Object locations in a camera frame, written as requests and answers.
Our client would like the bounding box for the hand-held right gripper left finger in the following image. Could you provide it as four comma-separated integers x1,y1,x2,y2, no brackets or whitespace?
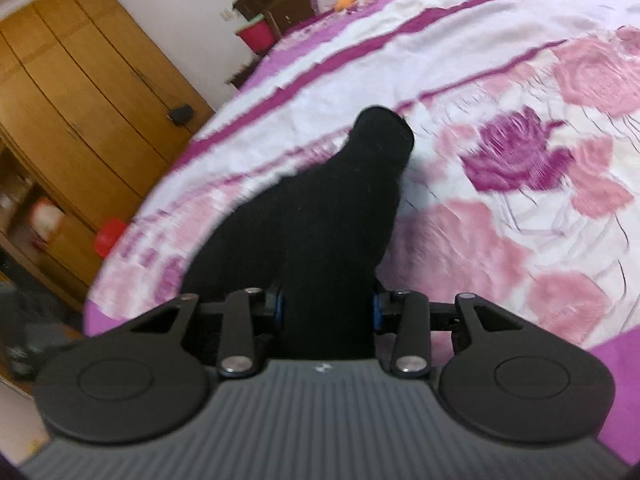
131,287,286,380

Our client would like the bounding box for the black plug adapter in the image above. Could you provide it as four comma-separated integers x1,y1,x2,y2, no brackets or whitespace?
169,104,196,127

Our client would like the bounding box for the red bucket with green rim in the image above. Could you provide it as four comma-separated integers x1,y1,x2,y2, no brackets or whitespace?
235,14,276,55

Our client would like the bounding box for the light wooden wardrobe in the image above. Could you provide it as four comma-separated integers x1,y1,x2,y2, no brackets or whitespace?
0,0,217,313

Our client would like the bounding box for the black garment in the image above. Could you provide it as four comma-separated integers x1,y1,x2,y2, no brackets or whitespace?
186,106,416,361

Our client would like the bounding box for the dark wooden nightstand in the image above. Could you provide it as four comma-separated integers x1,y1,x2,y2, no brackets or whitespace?
225,52,266,91

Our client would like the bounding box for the purple white floral bedspread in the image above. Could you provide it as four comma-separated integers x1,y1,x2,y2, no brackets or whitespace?
82,0,640,463

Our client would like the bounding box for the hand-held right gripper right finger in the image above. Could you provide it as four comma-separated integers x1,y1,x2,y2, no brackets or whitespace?
371,290,523,380

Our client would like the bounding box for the white orange package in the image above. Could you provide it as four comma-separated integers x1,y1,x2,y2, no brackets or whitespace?
27,197,67,251

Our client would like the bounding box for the red box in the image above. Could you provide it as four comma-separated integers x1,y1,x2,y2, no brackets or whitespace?
94,217,126,260

